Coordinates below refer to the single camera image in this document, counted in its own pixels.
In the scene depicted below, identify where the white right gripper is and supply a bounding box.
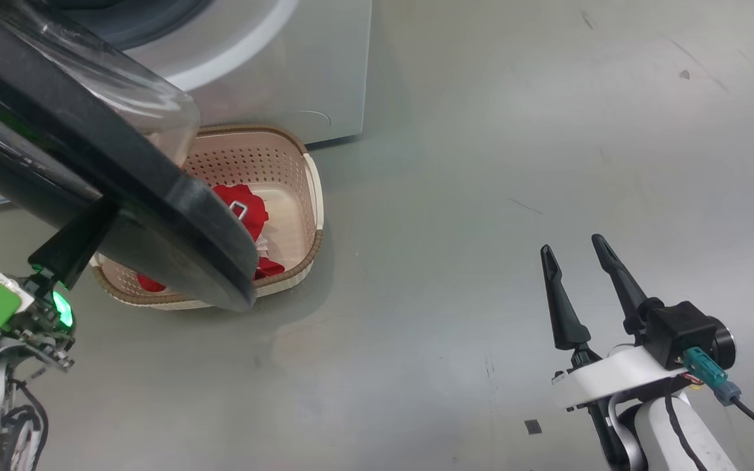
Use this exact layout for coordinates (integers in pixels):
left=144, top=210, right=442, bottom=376
left=540, top=234, right=689, bottom=411

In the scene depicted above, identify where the black round glass washer door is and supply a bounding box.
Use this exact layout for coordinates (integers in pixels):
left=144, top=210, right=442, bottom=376
left=0, top=0, right=260, bottom=313

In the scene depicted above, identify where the red and white garment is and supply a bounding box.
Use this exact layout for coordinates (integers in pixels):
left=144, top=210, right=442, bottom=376
left=138, top=184, right=286, bottom=292

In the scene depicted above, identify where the cream perforated laundry basket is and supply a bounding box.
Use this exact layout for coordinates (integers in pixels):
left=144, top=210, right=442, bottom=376
left=91, top=124, right=324, bottom=310

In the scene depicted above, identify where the white front-load washing machine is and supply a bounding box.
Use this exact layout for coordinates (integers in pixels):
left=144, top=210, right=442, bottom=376
left=50, top=0, right=372, bottom=145

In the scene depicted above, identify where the teal plug right camera cable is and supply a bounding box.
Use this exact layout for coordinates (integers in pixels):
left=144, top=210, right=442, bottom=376
left=683, top=347, right=754, bottom=451

